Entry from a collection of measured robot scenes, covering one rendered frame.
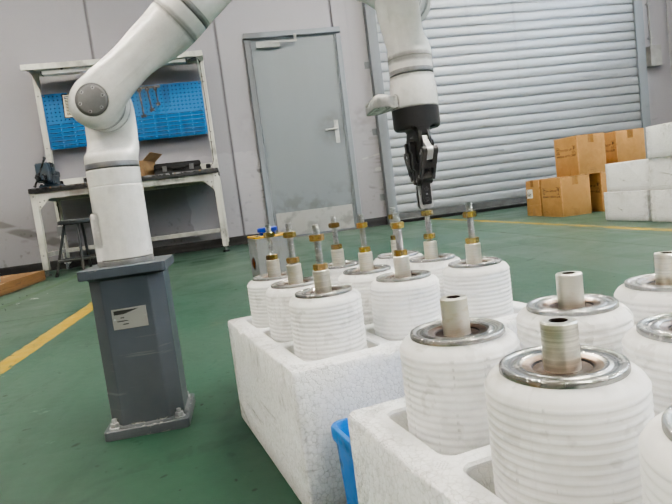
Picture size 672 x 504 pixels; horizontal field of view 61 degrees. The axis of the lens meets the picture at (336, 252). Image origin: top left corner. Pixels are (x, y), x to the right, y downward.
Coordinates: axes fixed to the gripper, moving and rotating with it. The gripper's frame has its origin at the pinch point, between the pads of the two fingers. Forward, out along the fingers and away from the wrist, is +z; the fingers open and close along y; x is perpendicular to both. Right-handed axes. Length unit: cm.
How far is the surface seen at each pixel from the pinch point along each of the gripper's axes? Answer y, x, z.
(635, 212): 229, -191, 30
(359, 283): -7.3, 13.3, 11.5
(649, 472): -69, 10, 12
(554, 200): 330, -193, 22
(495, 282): -16.0, -4.3, 12.7
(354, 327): -21.3, 16.6, 14.7
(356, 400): -25.1, 17.9, 22.7
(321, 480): -26.6, 23.3, 31.0
